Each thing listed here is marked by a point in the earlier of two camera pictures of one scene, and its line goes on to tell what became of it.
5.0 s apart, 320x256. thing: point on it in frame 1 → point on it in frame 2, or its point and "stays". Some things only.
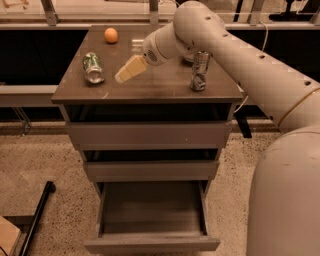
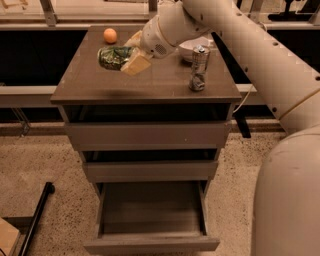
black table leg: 242,119 stays
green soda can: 92,67 → 113,57
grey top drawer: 150,135 stays
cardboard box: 9,237 stays
